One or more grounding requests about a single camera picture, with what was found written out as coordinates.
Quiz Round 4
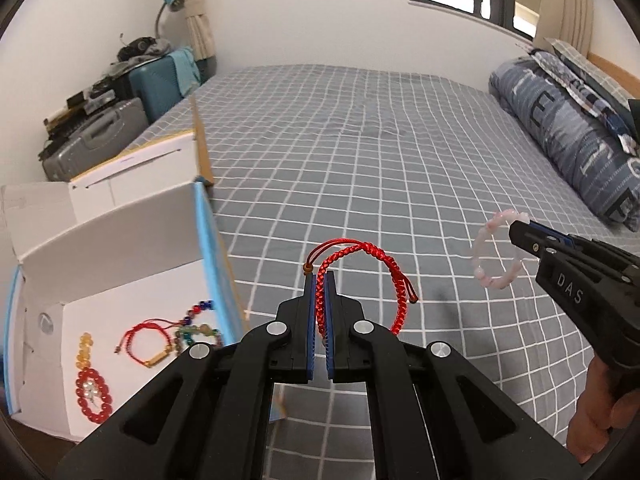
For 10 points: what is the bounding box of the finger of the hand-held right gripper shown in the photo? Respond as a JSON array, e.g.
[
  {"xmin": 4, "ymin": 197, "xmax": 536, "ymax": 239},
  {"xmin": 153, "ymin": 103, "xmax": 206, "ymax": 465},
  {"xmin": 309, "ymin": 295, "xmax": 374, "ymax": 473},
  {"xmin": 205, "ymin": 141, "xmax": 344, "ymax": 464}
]
[
  {"xmin": 509, "ymin": 219, "xmax": 576, "ymax": 262},
  {"xmin": 531, "ymin": 223, "xmax": 572, "ymax": 242}
]

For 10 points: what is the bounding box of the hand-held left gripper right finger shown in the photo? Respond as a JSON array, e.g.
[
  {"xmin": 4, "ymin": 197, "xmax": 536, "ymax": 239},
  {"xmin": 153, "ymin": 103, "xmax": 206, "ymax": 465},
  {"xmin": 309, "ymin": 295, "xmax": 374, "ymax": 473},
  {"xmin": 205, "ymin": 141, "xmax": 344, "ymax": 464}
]
[{"xmin": 324, "ymin": 270, "xmax": 590, "ymax": 480}]

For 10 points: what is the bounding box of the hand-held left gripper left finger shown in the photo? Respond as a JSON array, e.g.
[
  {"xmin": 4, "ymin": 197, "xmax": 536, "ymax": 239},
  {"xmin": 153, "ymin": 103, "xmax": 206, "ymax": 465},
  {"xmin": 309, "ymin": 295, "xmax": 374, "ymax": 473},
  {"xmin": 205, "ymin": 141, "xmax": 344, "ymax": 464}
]
[{"xmin": 50, "ymin": 270, "xmax": 321, "ymax": 480}]

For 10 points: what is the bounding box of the pink bead bracelet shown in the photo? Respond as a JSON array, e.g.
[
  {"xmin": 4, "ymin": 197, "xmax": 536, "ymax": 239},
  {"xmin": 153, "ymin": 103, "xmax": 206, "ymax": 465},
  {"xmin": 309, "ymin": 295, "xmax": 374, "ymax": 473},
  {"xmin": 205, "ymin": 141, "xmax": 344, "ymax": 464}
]
[{"xmin": 471, "ymin": 208, "xmax": 531, "ymax": 290}]

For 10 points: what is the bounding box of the red braided cord bracelet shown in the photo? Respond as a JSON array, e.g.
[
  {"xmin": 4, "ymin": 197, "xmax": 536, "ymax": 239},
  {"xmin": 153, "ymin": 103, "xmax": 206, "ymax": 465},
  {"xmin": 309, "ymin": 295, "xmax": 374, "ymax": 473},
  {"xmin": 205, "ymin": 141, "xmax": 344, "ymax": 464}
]
[{"xmin": 303, "ymin": 240, "xmax": 420, "ymax": 337}]

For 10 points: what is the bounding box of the brown green bead bracelet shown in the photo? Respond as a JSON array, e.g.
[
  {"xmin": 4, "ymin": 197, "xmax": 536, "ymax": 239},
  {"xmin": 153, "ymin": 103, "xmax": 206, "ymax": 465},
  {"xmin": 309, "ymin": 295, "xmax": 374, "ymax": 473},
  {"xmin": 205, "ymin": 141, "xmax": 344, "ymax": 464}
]
[{"xmin": 172, "ymin": 325, "xmax": 225, "ymax": 358}]

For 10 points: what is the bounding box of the multicoloured glass bead bracelet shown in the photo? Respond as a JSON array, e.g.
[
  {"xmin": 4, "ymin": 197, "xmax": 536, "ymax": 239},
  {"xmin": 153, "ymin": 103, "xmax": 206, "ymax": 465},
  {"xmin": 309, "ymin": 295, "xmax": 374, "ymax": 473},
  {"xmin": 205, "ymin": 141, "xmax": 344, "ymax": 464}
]
[{"xmin": 180, "ymin": 300, "xmax": 215, "ymax": 326}]

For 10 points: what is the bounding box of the red cord bracelet gold tube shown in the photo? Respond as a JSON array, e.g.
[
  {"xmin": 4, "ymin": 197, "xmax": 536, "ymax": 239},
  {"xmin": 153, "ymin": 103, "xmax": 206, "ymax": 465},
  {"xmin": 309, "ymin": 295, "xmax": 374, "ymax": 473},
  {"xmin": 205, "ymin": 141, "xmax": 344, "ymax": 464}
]
[{"xmin": 116, "ymin": 319, "xmax": 173, "ymax": 368}]

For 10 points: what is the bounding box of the white cardboard box blue edge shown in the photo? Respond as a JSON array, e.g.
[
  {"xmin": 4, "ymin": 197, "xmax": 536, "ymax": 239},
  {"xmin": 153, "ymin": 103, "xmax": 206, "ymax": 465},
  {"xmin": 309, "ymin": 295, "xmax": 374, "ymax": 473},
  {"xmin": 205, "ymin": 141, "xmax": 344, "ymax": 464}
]
[{"xmin": 0, "ymin": 129, "xmax": 251, "ymax": 443}]

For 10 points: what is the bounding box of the amber bead bracelet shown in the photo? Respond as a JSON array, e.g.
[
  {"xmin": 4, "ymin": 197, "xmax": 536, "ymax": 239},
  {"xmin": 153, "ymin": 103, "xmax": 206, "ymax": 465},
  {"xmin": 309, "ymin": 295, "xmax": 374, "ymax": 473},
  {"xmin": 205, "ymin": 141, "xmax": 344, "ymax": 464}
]
[{"xmin": 75, "ymin": 332, "xmax": 95, "ymax": 368}]

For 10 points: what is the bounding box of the red bead bracelet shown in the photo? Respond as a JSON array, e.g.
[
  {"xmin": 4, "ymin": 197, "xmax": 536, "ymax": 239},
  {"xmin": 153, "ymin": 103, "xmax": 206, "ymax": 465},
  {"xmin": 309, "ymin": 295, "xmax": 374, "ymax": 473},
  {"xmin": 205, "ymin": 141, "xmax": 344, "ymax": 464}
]
[{"xmin": 75, "ymin": 367, "xmax": 114, "ymax": 425}]

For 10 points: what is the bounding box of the person's right hand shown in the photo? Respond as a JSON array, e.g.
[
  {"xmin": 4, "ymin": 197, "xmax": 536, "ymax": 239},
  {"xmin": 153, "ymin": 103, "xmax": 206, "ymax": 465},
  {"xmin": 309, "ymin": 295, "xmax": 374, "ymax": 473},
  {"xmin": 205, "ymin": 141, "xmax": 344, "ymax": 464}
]
[{"xmin": 569, "ymin": 357, "xmax": 640, "ymax": 466}]

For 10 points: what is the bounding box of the blue striped quilt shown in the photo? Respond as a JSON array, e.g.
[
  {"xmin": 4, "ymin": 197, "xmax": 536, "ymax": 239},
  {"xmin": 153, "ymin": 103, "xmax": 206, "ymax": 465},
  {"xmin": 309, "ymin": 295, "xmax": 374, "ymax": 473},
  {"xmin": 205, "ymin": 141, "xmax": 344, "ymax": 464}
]
[{"xmin": 489, "ymin": 50, "xmax": 640, "ymax": 233}]

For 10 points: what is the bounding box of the grey checked pillow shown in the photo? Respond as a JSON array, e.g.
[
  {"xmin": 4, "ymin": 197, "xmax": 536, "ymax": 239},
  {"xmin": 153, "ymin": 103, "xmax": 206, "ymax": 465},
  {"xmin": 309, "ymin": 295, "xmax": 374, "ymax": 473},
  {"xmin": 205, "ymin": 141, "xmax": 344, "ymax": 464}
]
[{"xmin": 542, "ymin": 37, "xmax": 640, "ymax": 111}]

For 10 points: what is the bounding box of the grey checked bed sheet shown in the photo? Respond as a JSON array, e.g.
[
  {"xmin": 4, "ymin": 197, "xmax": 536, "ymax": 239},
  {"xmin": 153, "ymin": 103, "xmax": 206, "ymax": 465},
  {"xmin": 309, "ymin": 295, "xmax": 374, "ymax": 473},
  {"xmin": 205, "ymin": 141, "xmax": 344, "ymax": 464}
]
[{"xmin": 190, "ymin": 64, "xmax": 640, "ymax": 480}]

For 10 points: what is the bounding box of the wooden headboard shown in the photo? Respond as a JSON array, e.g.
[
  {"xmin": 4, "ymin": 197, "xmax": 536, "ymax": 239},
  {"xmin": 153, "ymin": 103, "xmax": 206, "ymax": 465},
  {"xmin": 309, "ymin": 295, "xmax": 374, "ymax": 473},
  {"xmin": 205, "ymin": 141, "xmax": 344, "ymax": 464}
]
[{"xmin": 587, "ymin": 52, "xmax": 640, "ymax": 92}]

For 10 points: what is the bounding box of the beige curtain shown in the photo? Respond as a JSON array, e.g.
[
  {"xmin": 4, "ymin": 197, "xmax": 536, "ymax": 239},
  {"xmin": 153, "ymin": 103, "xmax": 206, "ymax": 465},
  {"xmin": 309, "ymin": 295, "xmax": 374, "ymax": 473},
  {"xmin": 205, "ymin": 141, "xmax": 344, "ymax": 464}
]
[
  {"xmin": 532, "ymin": 0, "xmax": 596, "ymax": 58},
  {"xmin": 172, "ymin": 0, "xmax": 218, "ymax": 78}
]

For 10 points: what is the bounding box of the teal cloth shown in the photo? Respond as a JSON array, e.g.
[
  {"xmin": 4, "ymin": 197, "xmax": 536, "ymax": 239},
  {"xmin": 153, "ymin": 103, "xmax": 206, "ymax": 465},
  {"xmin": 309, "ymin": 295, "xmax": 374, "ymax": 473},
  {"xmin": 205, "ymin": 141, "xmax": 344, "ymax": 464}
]
[{"xmin": 170, "ymin": 49, "xmax": 202, "ymax": 97}]

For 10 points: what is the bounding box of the grey hard suitcase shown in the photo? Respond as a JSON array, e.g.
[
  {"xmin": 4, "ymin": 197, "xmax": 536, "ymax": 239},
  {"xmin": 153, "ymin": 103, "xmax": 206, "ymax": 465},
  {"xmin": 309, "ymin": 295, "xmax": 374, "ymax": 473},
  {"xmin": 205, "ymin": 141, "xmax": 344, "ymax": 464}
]
[{"xmin": 41, "ymin": 97, "xmax": 150, "ymax": 183}]

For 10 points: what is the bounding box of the teal hard suitcase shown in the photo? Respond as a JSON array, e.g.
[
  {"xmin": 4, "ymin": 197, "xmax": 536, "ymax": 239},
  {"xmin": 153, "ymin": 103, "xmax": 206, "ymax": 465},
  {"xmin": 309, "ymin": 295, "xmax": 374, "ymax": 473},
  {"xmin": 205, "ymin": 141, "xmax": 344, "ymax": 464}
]
[{"xmin": 127, "ymin": 52, "xmax": 201, "ymax": 123}]

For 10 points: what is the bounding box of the dark clutter on grey suitcase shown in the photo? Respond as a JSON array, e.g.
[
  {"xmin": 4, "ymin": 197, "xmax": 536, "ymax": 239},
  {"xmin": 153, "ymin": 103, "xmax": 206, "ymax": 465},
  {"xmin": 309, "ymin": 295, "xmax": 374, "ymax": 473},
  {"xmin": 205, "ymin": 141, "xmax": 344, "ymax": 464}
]
[{"xmin": 44, "ymin": 76, "xmax": 132, "ymax": 137}]

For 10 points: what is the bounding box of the pile of dark clothes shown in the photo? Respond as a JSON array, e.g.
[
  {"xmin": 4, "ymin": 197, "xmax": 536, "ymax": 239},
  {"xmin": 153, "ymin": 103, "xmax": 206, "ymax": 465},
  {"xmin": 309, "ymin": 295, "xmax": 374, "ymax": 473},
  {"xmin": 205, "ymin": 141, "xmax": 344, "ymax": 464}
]
[{"xmin": 112, "ymin": 35, "xmax": 173, "ymax": 68}]

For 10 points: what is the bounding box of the blue desk lamp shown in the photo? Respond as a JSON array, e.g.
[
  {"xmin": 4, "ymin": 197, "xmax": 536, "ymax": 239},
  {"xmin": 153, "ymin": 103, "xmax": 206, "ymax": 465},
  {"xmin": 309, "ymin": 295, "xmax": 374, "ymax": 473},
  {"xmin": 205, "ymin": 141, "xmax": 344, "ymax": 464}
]
[{"xmin": 154, "ymin": 0, "xmax": 185, "ymax": 41}]

